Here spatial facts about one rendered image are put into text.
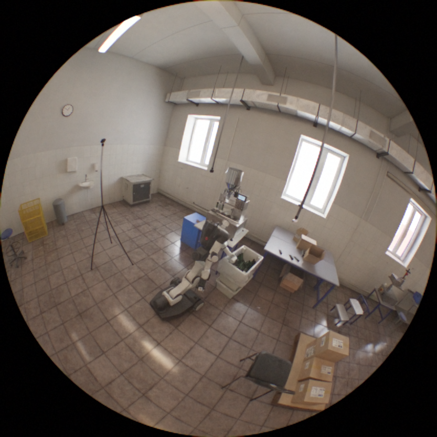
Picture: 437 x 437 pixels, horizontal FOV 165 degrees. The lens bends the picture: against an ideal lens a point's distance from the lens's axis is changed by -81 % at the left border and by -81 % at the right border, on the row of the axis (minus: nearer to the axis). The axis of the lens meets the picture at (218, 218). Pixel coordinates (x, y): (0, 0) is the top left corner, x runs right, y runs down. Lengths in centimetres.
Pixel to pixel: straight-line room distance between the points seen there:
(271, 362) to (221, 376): 70
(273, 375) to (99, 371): 184
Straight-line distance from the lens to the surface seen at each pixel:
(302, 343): 264
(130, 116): 501
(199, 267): 202
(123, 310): 239
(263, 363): 167
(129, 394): 215
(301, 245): 316
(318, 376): 234
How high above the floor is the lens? 208
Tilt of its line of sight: 26 degrees down
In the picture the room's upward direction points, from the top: 15 degrees clockwise
